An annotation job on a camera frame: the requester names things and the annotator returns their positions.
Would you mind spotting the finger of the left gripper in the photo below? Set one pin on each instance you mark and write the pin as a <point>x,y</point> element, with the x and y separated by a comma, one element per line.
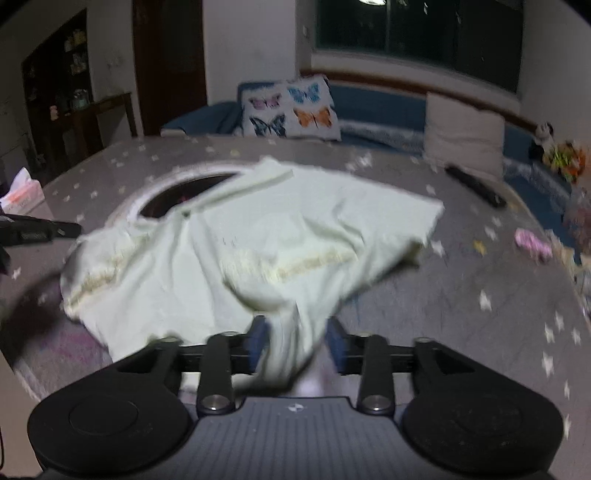
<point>65,230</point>

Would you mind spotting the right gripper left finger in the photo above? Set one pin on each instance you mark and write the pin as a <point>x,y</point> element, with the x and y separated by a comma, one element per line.
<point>258,336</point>

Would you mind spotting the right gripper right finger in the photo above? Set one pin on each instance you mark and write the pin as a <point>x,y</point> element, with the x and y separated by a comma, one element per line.
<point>336,338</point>

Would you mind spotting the pale green shirt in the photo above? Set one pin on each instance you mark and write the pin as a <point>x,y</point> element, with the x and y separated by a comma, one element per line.
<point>284,241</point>

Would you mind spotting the tissue box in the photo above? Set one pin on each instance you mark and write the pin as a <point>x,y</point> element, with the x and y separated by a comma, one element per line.
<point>24,195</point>

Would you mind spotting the dark wooden side table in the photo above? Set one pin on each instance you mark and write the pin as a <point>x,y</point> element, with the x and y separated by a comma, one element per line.
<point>91,125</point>

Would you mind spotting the dark shelf cabinet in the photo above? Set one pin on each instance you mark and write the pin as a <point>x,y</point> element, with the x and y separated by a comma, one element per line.
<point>56,82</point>

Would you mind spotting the grey star tablecloth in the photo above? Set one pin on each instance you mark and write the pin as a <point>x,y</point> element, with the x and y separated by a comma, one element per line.
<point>484,297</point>

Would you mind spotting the black remote control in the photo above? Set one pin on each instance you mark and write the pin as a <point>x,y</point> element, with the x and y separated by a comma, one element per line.
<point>487,194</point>

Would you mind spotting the dark door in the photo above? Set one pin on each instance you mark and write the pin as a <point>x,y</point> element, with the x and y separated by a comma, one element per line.
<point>168,46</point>

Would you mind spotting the blue sofa bench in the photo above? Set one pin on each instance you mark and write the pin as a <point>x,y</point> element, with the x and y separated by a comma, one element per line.
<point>392,120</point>

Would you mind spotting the butterfly print pillow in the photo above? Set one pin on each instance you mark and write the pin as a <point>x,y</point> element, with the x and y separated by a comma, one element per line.
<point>301,108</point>

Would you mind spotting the beige pillow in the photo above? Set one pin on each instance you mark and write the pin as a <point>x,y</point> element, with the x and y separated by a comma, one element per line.
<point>461,135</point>

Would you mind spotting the clear plastic storage box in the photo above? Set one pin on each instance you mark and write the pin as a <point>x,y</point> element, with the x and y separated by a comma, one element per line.
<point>576,259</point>

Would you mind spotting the panda plush toy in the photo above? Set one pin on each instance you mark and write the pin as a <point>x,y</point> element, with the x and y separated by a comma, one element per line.
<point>542,142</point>

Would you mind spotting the orange green plush toys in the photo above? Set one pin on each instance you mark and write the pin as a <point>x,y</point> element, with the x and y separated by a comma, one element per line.
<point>568,160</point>

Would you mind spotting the dark window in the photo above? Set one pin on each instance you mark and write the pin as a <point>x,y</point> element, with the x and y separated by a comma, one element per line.
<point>478,38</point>

